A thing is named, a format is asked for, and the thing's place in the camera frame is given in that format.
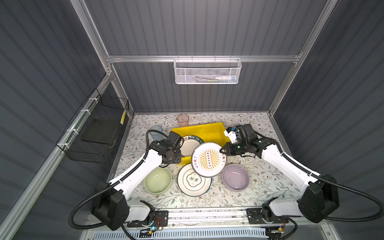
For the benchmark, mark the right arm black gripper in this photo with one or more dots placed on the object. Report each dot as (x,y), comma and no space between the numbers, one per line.
(228,151)

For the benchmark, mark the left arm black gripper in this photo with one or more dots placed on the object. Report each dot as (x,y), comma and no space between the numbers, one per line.
(178,159)

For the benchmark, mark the teal rimmed white plate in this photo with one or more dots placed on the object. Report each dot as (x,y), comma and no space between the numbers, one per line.
(190,143)

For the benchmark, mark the yellow plastic bin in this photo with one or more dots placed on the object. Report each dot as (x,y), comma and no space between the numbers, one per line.
(213,132)

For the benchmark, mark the white plate black clover pattern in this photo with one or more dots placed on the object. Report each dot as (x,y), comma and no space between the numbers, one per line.
(192,184)

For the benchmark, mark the orange sunburst plate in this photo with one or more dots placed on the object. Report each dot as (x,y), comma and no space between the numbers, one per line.
(207,160)

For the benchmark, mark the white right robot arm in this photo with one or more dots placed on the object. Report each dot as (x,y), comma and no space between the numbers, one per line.
(317,198)

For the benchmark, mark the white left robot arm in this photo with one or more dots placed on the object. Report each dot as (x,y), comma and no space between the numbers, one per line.
(113,207)

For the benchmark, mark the frosted blue plastic cup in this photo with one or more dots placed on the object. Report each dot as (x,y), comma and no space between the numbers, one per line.
(157,133)

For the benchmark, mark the pink plastic cup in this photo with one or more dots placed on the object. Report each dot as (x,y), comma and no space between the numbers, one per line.
(183,120)

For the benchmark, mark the light green bowl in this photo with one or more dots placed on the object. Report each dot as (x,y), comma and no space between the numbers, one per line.
(158,181)

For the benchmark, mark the lavender bowl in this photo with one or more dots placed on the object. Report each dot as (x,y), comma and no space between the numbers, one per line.
(235,177)

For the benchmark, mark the floral patterned table mat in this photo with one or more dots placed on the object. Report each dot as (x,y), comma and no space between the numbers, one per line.
(266,181)

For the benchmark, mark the yellow tag on basket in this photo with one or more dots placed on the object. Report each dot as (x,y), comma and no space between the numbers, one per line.
(123,117)

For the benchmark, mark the white tube in basket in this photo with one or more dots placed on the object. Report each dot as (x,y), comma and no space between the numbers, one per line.
(229,79)

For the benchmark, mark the white wire mesh basket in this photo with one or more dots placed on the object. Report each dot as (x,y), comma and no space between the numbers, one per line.
(203,70)

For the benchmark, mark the black wire basket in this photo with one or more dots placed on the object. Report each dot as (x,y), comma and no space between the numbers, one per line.
(96,132)

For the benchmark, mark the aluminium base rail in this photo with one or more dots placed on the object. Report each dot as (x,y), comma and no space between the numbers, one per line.
(234,223)

